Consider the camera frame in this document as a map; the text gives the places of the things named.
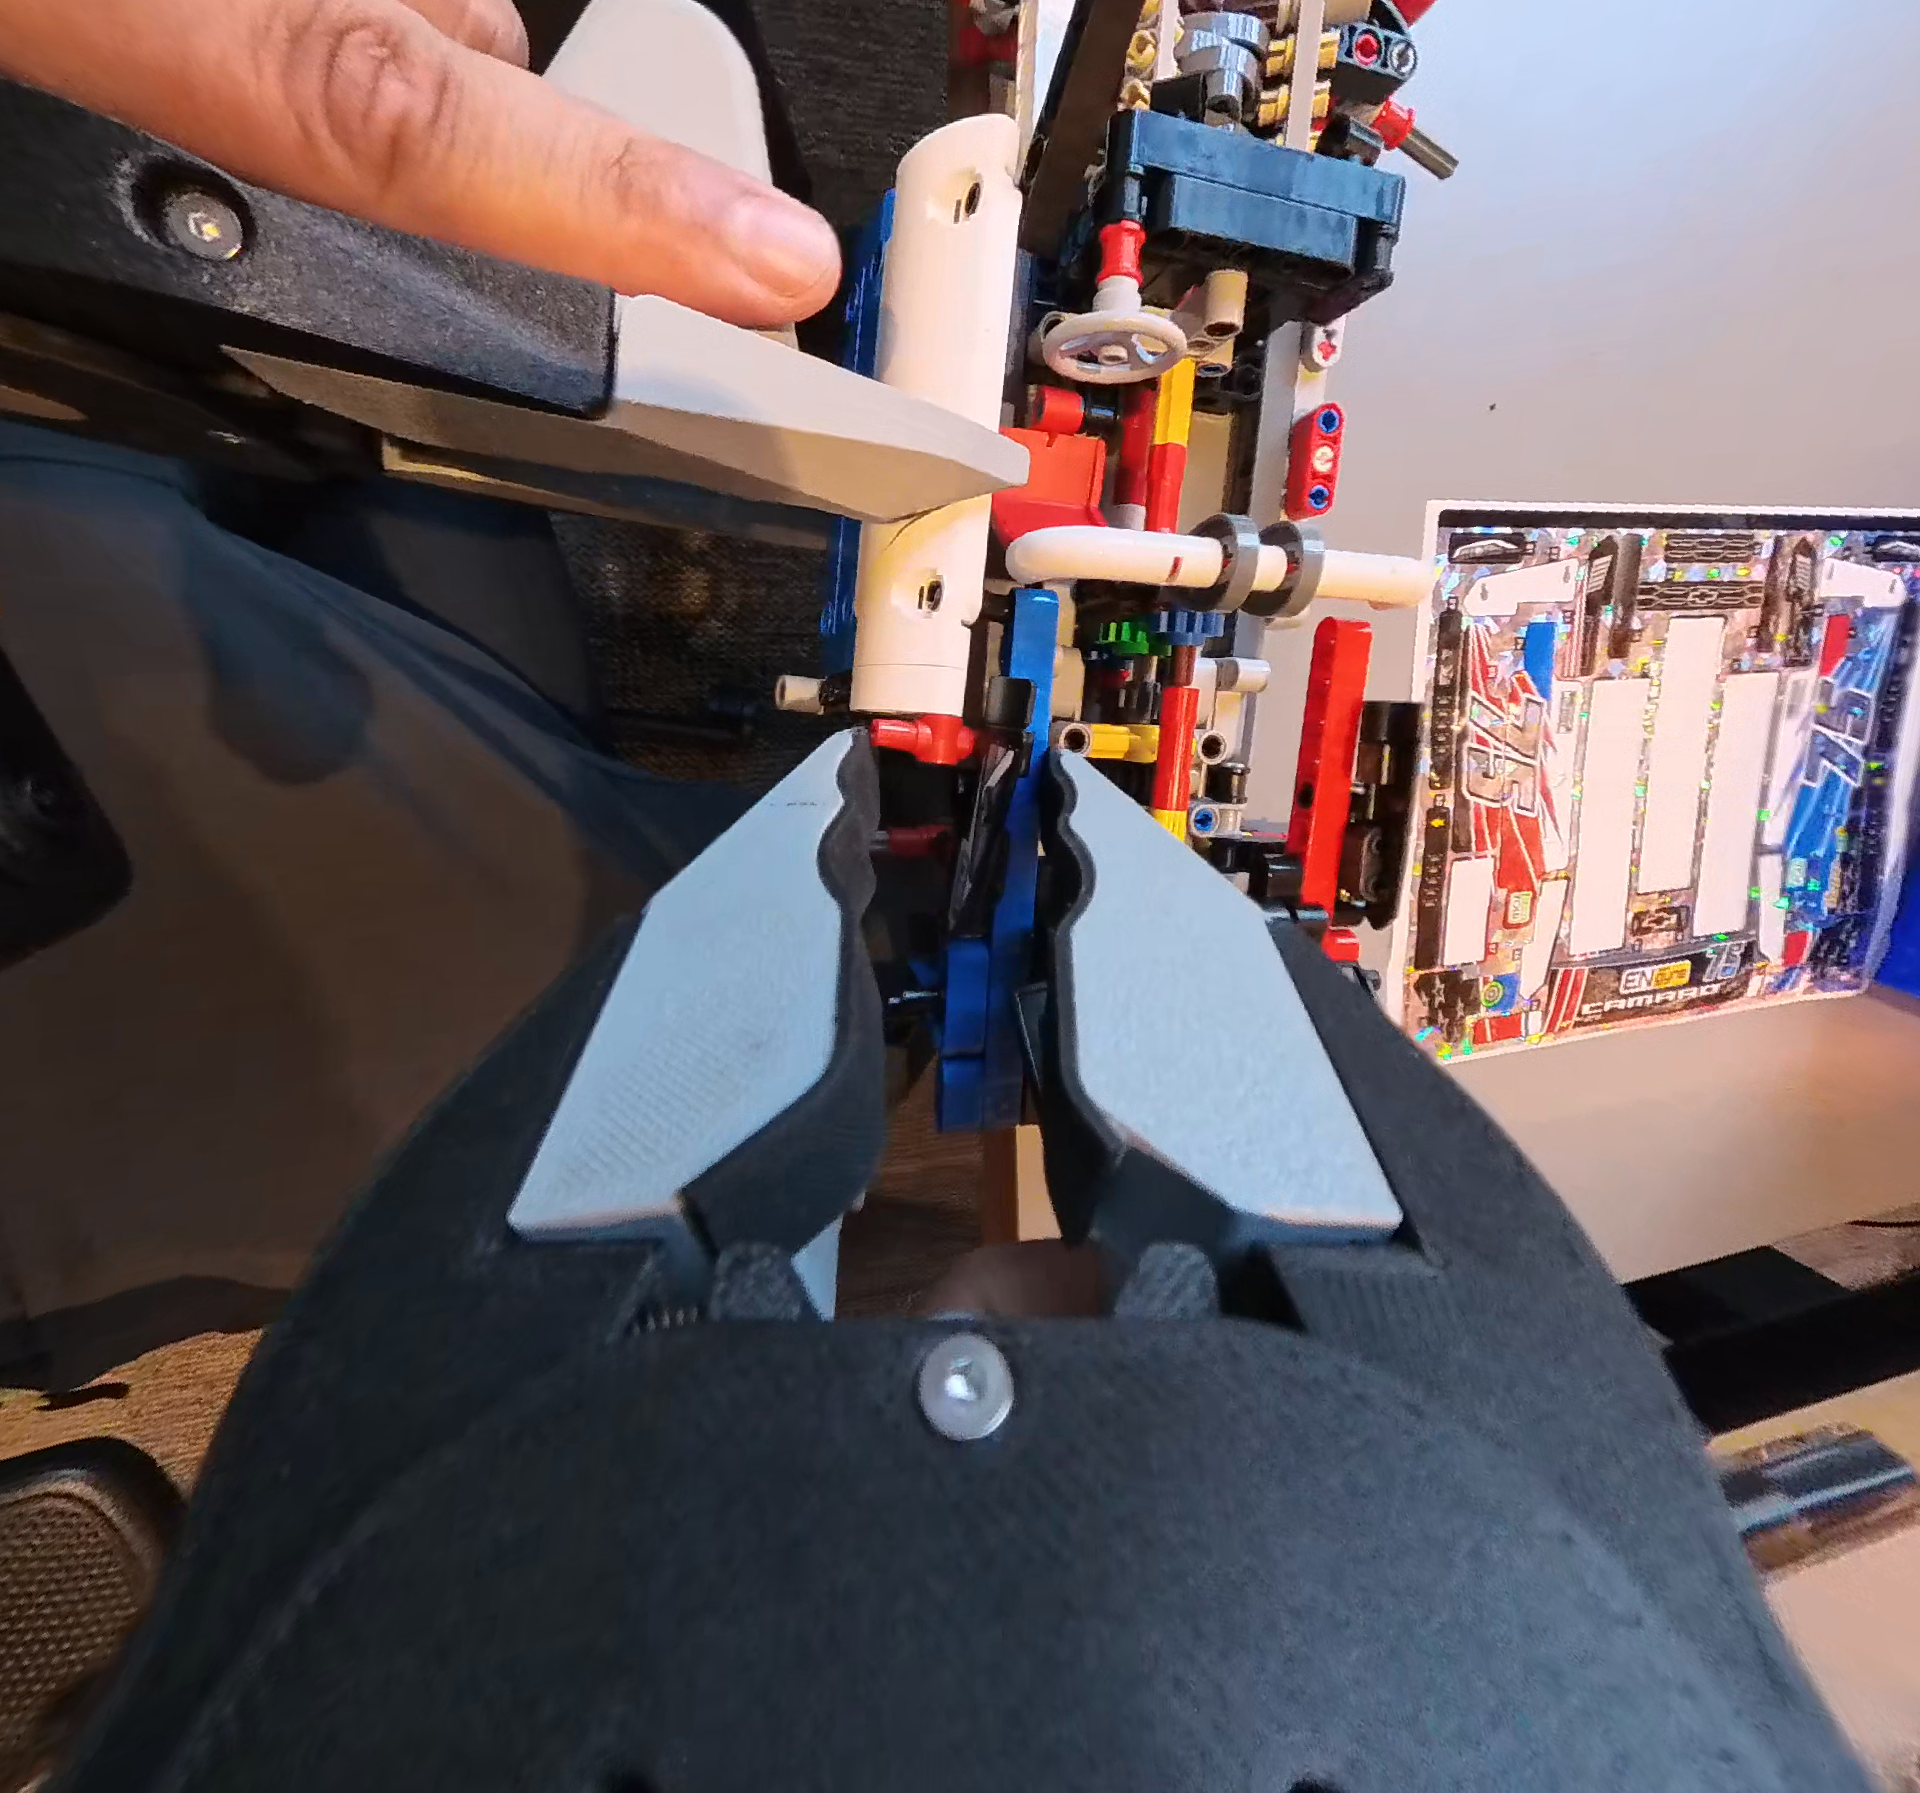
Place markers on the white and blue toy panel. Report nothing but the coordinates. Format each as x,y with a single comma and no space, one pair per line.
946,261

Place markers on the person's left hand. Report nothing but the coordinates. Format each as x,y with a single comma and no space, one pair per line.
225,9

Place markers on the shiny sticker sheet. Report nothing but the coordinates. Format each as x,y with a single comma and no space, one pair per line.
1651,772

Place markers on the blue plastic bin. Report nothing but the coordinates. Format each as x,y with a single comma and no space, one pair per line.
1902,923

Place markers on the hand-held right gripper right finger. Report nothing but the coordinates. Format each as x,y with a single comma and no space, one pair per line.
1216,1058

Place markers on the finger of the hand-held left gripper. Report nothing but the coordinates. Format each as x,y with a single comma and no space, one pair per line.
780,428
602,489

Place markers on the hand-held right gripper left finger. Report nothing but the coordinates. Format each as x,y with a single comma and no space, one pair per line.
705,1044

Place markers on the toy brick car model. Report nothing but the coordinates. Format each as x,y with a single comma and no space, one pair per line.
1245,196

